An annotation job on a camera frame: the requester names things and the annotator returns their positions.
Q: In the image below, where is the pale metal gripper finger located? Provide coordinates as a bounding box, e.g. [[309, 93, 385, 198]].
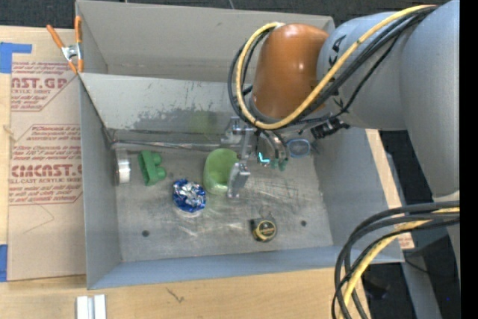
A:
[[220, 116, 246, 146], [226, 160, 252, 199]]

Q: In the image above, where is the light green cup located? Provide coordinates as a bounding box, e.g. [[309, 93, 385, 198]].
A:
[[202, 147, 240, 196]]

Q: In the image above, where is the blue and silver crumpled packet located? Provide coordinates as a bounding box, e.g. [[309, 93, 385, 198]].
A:
[[172, 178, 208, 214]]

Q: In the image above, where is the black and yellow tape measure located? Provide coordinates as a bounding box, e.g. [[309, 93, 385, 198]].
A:
[[249, 217, 279, 244]]

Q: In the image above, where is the dark green toy block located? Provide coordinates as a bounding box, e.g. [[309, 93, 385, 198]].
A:
[[137, 149, 167, 187]]

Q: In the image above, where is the grey metal bin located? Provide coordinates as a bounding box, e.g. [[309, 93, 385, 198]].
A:
[[74, 0, 406, 291]]

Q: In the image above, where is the brown cardboard board red print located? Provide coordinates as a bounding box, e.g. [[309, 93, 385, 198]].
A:
[[0, 25, 88, 282]]

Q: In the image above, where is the black cylinder on white bracket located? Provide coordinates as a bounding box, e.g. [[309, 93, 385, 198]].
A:
[[285, 117, 351, 158]]

